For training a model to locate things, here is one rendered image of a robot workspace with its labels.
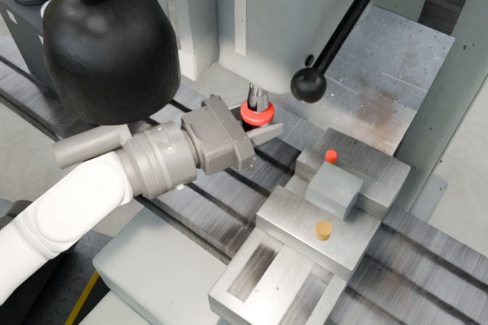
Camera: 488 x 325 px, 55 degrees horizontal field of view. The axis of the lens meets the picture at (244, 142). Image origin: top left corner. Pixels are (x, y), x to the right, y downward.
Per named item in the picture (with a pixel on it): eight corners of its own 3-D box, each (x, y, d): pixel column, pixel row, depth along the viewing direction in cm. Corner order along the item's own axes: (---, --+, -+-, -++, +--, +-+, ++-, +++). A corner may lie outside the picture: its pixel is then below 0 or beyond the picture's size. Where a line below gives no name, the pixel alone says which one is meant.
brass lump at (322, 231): (325, 244, 63) (327, 238, 62) (311, 236, 64) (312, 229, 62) (332, 231, 64) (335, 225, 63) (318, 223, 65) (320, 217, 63)
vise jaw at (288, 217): (347, 282, 64) (352, 271, 61) (255, 226, 69) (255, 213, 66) (366, 248, 67) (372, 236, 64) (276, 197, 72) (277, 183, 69)
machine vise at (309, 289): (298, 373, 64) (307, 352, 55) (209, 310, 69) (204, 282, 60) (400, 188, 81) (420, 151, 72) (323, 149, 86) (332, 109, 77)
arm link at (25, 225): (136, 189, 56) (43, 270, 53) (131, 186, 65) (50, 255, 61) (100, 148, 55) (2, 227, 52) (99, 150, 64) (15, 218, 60)
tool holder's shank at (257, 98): (253, 120, 64) (256, 58, 55) (241, 105, 66) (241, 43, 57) (273, 110, 65) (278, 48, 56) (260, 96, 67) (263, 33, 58)
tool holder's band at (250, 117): (252, 130, 64) (252, 125, 63) (234, 109, 66) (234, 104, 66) (280, 116, 66) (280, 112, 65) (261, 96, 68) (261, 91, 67)
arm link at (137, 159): (173, 193, 59) (84, 232, 55) (162, 188, 69) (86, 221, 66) (139, 109, 58) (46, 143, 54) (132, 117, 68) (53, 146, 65)
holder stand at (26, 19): (91, 122, 90) (58, 42, 74) (27, 68, 99) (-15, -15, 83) (139, 88, 95) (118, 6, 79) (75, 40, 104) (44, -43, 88)
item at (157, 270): (247, 405, 79) (247, 392, 69) (102, 284, 91) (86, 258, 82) (383, 196, 103) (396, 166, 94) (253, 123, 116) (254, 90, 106)
